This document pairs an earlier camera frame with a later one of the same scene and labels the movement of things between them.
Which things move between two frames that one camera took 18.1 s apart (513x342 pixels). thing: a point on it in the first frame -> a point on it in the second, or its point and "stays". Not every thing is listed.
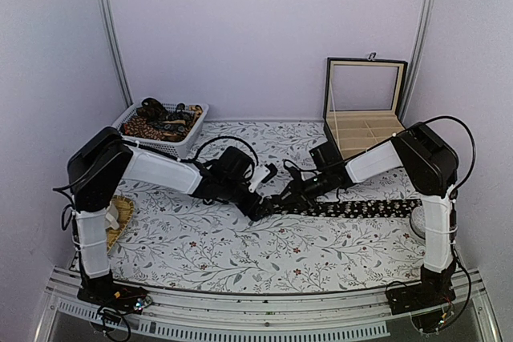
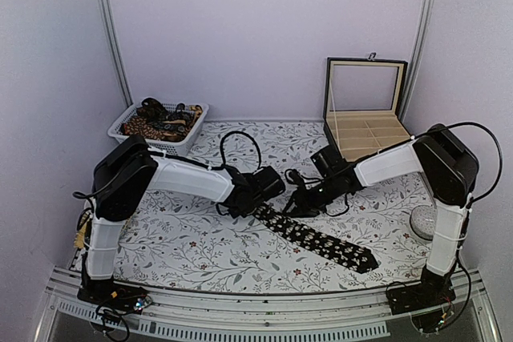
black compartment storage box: x=362 y=102 stays
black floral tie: x=398 y=208 -> x=353 y=257
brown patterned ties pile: x=152 y=121 stays
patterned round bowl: x=418 y=221 stays
